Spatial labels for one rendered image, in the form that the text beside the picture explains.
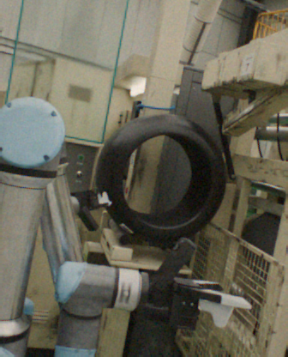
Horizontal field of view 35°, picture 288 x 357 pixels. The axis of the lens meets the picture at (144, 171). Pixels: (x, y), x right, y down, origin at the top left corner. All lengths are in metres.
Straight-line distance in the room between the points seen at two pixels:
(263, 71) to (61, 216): 1.12
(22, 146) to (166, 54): 1.65
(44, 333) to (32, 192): 2.00
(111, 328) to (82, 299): 1.64
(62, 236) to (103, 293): 0.17
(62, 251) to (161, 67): 1.52
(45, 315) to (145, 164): 1.04
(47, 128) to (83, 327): 0.36
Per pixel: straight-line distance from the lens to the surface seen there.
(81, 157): 2.54
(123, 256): 1.97
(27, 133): 0.77
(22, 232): 0.82
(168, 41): 2.35
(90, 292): 0.85
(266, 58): 1.83
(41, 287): 2.65
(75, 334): 0.88
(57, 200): 0.94
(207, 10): 2.80
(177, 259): 0.88
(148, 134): 1.91
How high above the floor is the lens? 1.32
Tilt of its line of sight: 4 degrees down
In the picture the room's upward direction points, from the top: 11 degrees clockwise
